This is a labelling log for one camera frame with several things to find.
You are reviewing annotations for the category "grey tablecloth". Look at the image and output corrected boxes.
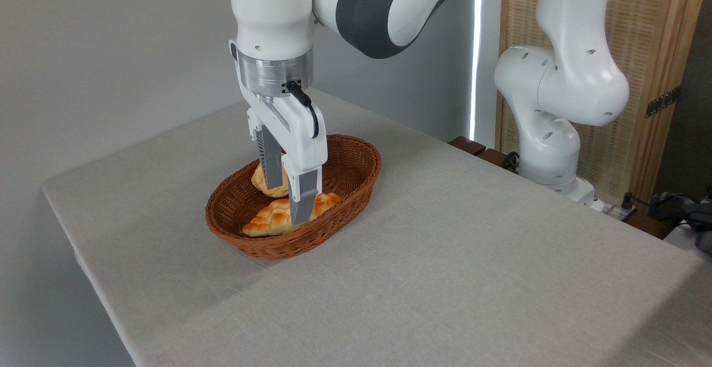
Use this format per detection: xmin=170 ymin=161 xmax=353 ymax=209
xmin=42 ymin=88 xmax=712 ymax=367

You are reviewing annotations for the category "brown wicker oval basket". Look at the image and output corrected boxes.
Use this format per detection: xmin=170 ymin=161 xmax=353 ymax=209
xmin=205 ymin=135 xmax=382 ymax=260

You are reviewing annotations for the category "dark metal screen hinge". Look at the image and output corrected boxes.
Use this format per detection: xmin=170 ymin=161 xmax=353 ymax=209
xmin=645 ymin=86 xmax=680 ymax=118

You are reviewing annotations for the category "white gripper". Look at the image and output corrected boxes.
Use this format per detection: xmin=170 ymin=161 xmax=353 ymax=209
xmin=229 ymin=39 xmax=328 ymax=227

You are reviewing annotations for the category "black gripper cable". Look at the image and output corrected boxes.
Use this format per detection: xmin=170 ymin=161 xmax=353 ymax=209
xmin=284 ymin=80 xmax=320 ymax=138

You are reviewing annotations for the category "white power strip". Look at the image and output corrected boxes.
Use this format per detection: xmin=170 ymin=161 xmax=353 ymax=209
xmin=590 ymin=197 xmax=637 ymax=223

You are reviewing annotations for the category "dark grey bundled device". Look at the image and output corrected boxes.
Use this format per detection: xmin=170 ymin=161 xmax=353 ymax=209
xmin=648 ymin=189 xmax=712 ymax=254

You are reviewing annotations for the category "wooden bamboo folding screen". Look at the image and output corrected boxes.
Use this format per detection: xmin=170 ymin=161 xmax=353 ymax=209
xmin=495 ymin=0 xmax=711 ymax=206

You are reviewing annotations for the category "dark brown wooden block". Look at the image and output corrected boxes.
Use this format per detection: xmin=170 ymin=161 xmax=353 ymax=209
xmin=448 ymin=136 xmax=486 ymax=156
xmin=477 ymin=148 xmax=521 ymax=174

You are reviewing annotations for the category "golden braided bread loaf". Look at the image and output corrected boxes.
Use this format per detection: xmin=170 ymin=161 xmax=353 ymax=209
xmin=243 ymin=192 xmax=344 ymax=237

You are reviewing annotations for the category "orange round bread roll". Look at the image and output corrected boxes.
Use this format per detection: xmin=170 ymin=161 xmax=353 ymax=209
xmin=251 ymin=155 xmax=290 ymax=199

